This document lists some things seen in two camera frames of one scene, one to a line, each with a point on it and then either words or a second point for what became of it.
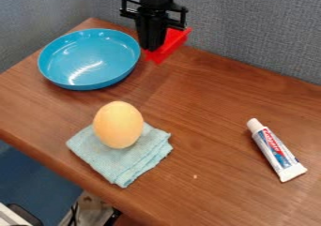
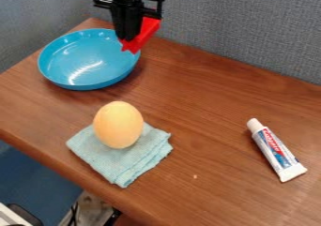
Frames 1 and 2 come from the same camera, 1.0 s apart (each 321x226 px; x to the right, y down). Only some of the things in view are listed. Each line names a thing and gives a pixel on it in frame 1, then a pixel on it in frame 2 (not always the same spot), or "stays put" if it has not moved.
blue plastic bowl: (88, 58) stays put
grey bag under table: (89, 212) stays put
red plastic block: (175, 36) -> (150, 25)
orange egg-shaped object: (117, 124) stays put
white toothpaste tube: (285, 163) stays put
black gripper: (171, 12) -> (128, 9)
